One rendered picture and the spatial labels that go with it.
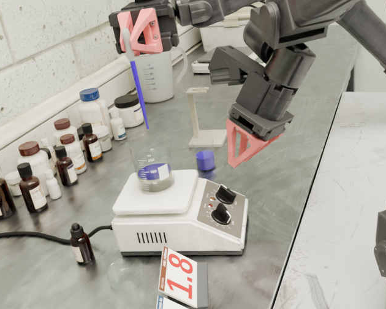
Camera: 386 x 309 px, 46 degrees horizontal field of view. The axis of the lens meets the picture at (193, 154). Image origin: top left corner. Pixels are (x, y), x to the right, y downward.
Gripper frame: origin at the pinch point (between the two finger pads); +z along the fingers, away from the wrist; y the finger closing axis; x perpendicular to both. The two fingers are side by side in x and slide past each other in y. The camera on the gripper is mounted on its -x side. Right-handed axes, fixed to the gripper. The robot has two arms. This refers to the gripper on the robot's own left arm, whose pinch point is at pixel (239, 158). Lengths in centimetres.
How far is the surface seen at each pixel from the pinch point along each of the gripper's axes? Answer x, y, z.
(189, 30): -74, -94, 19
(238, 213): 4.8, 1.8, 7.3
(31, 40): -64, -11, 14
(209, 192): -1.0, 2.0, 7.3
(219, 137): -15.3, -27.1, 13.8
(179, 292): 7.5, 18.7, 11.4
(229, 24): -57, -91, 8
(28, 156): -36.5, 7.9, 23.8
